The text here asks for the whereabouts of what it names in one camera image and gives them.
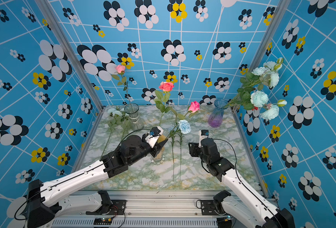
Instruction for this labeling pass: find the yellow beige vase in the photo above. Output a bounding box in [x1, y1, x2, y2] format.
[151, 135, 166, 165]

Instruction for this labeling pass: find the clear ribbed glass vase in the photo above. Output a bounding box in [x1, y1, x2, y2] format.
[124, 103, 144, 131]

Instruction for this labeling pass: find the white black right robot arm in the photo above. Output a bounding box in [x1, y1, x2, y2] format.
[189, 138, 295, 228]

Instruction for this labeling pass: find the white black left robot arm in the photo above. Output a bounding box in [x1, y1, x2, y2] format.
[13, 133, 167, 228]

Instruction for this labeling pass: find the purple tinted glass vase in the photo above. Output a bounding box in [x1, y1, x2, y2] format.
[208, 99, 228, 128]

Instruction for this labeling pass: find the small pink rose stem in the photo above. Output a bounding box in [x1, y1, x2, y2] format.
[174, 101, 200, 124]

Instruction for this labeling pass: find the red rose stem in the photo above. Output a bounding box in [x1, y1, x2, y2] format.
[154, 82, 176, 125]

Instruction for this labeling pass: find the light blue peony bouquet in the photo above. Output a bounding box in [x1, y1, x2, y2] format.
[224, 58, 287, 120]

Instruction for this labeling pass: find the green circuit board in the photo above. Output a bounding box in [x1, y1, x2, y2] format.
[94, 218, 114, 226]

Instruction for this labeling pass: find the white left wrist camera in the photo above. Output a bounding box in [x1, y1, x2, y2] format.
[142, 126, 164, 148]

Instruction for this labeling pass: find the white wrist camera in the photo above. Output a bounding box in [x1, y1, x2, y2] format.
[198, 130, 209, 148]
[142, 126, 164, 148]

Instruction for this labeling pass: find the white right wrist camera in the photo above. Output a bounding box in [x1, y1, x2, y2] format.
[198, 130, 209, 148]

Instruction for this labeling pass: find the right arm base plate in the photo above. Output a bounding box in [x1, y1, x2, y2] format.
[199, 199, 220, 216]

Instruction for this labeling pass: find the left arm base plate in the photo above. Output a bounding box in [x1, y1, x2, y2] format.
[86, 200, 127, 216]

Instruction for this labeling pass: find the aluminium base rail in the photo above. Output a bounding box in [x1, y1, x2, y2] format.
[39, 189, 287, 228]

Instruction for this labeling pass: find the aluminium frame post left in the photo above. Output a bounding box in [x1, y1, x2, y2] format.
[35, 1, 103, 111]

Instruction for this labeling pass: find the aluminium frame post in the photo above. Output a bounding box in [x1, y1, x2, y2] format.
[35, 1, 103, 111]
[249, 0, 291, 72]

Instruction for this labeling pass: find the aluminium frame post right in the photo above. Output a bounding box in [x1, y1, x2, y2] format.
[249, 0, 291, 72]

